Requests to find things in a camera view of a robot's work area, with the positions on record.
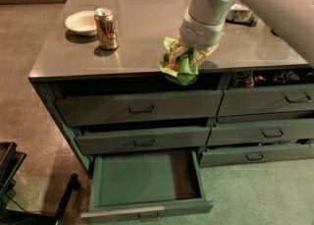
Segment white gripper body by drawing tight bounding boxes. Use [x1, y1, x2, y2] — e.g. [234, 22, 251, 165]
[180, 12, 224, 49]

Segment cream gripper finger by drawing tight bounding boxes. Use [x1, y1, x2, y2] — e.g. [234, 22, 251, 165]
[194, 43, 219, 66]
[169, 33, 189, 70]

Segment green rice chip bag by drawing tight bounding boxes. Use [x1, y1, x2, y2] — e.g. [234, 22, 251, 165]
[159, 37, 200, 85]

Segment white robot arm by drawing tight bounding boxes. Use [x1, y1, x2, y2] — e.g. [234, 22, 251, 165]
[170, 0, 314, 65]

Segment snack bags in drawer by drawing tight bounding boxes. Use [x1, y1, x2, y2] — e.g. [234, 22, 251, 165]
[230, 68, 314, 88]

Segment top left drawer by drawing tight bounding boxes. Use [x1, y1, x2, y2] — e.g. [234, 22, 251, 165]
[56, 90, 223, 126]

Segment top right drawer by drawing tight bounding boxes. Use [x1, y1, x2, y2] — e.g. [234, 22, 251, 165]
[218, 84, 314, 117]

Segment middle left drawer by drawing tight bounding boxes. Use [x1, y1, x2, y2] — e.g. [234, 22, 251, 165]
[76, 126, 210, 155]

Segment bottom right drawer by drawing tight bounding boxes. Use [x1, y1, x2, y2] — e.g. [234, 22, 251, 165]
[199, 143, 314, 167]

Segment grey drawer cabinet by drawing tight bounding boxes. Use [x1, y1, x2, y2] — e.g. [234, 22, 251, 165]
[29, 0, 313, 225]

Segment middle right drawer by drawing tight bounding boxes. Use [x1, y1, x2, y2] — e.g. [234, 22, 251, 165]
[208, 119, 314, 146]

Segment open bottom left drawer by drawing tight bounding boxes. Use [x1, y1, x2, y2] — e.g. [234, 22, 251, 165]
[80, 149, 213, 225]

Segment small white snack packet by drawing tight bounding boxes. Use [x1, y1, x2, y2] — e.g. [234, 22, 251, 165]
[226, 3, 255, 24]

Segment gold soda can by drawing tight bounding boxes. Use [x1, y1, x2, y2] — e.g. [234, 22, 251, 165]
[94, 8, 119, 50]

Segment white bowl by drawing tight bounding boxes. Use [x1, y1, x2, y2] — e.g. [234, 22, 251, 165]
[65, 11, 97, 36]

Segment black chair frame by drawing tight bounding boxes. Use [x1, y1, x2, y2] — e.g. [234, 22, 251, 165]
[0, 141, 81, 225]

